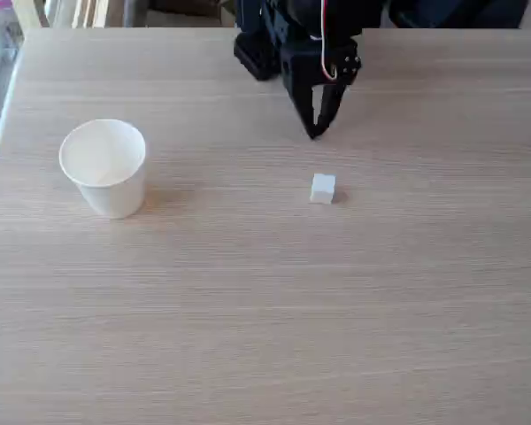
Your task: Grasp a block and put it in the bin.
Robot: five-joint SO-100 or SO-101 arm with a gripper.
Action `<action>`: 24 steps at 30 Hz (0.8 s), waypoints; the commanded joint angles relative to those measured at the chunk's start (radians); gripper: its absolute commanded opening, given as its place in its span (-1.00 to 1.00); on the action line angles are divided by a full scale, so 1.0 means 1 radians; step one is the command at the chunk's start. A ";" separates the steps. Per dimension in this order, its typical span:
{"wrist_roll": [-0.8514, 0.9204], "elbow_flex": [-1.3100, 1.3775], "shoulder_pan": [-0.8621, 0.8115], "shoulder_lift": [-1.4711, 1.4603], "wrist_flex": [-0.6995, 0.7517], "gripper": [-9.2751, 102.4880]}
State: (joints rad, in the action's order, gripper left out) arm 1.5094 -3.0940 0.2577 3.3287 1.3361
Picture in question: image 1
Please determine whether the white foam block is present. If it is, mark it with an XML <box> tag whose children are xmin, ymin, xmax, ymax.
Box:
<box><xmin>309</xmin><ymin>172</ymin><xmax>338</xmax><ymax>206</ymax></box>

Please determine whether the brown cardboard box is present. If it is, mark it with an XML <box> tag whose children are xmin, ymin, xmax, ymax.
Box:
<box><xmin>123</xmin><ymin>0</ymin><xmax>236</xmax><ymax>28</ymax></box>

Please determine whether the person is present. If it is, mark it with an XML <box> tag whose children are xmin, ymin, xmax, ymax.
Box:
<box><xmin>388</xmin><ymin>0</ymin><xmax>528</xmax><ymax>30</ymax></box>

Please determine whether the white paper cup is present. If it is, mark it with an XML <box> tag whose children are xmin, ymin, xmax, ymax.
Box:
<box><xmin>58</xmin><ymin>118</ymin><xmax>148</xmax><ymax>220</ymax></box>

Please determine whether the red white servo cable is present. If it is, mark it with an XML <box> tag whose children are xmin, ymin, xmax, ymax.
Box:
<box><xmin>319</xmin><ymin>0</ymin><xmax>340</xmax><ymax>84</ymax></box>

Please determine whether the light wooden chair frame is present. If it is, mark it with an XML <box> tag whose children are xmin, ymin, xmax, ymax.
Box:
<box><xmin>11</xmin><ymin>0</ymin><xmax>130</xmax><ymax>30</ymax></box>

